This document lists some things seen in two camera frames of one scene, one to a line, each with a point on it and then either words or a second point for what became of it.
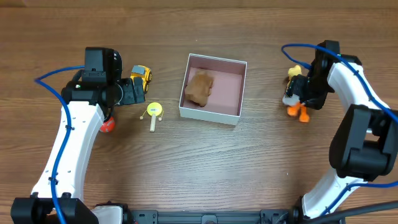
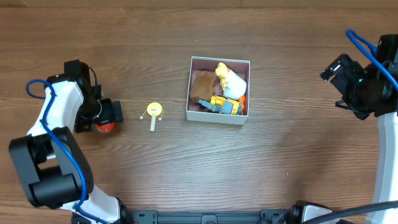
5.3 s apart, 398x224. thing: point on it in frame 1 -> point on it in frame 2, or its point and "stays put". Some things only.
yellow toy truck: [143, 71] -> [219, 104]
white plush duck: [295, 106] -> [232, 86]
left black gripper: [137, 91] -> [111, 112]
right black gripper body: [304, 93] -> [347, 101]
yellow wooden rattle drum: [154, 109] stays put
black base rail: [265, 216] stays put
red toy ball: [107, 126] stays put
